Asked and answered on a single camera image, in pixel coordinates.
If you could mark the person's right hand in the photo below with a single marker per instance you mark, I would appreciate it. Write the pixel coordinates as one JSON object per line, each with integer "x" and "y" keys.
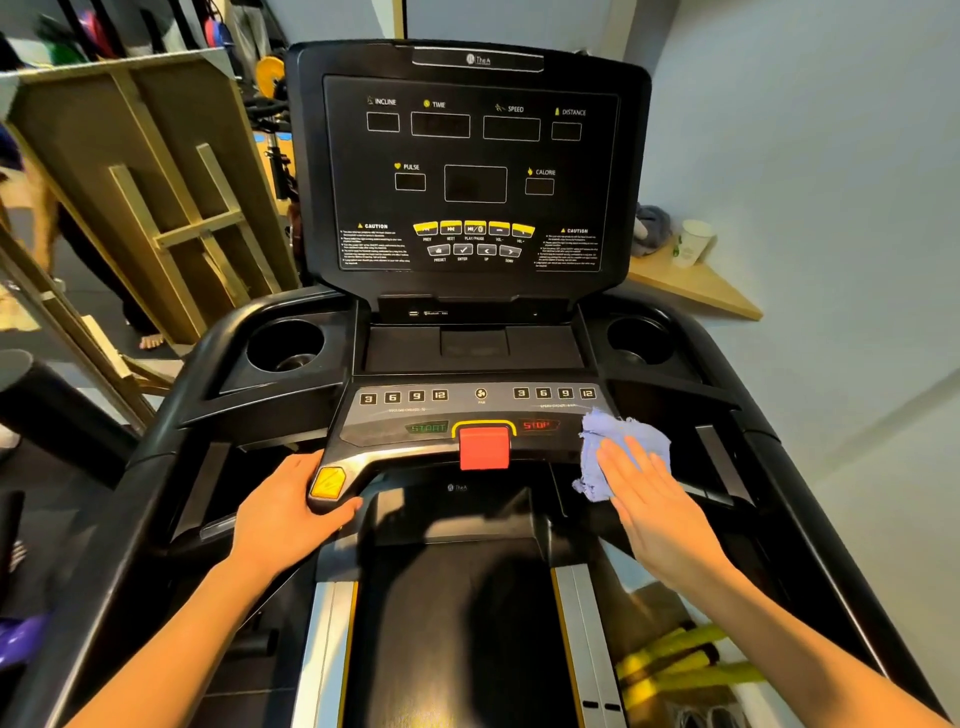
{"x": 660, "y": 525}

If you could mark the person's left hand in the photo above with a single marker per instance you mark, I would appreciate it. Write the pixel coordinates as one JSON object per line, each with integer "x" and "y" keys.
{"x": 285, "y": 525}

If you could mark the blue cleaning cloth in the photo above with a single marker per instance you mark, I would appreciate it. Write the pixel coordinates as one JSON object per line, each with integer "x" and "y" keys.
{"x": 592, "y": 465}

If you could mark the grey treadmill control panel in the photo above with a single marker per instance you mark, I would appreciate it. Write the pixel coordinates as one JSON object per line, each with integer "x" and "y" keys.
{"x": 450, "y": 409}

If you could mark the person's right forearm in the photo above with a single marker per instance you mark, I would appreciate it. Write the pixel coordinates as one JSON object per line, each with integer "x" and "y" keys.
{"x": 810, "y": 660}

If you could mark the person's left forearm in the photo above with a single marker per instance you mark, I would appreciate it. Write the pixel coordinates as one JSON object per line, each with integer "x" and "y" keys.
{"x": 165, "y": 660}

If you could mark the yellow padded bar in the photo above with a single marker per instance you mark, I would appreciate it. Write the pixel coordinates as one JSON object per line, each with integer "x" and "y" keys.
{"x": 675, "y": 645}

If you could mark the red safety key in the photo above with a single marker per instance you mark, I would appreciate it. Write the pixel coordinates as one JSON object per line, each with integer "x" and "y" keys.
{"x": 485, "y": 448}

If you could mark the wooden corner shelf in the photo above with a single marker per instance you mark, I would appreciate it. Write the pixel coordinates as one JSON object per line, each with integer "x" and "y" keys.
{"x": 697, "y": 289}

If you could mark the black foam roller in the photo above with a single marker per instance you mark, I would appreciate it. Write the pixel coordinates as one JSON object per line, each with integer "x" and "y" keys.
{"x": 60, "y": 420}

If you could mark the white paper cup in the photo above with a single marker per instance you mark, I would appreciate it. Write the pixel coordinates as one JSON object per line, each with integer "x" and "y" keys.
{"x": 691, "y": 244}

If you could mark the purple plastic item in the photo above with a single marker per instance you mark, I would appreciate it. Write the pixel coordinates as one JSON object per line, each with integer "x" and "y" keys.
{"x": 19, "y": 641}

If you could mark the grey crumpled cloth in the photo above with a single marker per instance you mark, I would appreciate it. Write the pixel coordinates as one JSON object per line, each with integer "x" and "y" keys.
{"x": 652, "y": 229}

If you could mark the black exercise bike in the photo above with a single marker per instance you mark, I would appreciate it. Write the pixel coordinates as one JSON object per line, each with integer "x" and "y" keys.
{"x": 277, "y": 165}

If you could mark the large wooden easel board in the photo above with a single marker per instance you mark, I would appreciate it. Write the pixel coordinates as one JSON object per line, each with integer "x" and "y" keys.
{"x": 82, "y": 135}

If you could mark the yellow weight plate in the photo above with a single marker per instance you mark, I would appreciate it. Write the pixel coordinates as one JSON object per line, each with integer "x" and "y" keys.
{"x": 268, "y": 77}

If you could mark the white cabinet door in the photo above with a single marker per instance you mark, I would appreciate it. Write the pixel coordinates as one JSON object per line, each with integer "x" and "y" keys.
{"x": 510, "y": 19}

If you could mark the wooden easel frame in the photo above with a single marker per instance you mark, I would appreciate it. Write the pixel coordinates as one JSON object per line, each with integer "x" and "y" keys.
{"x": 75, "y": 330}

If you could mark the wooden wall shelf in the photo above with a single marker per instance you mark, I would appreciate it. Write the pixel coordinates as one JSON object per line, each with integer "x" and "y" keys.
{"x": 398, "y": 15}

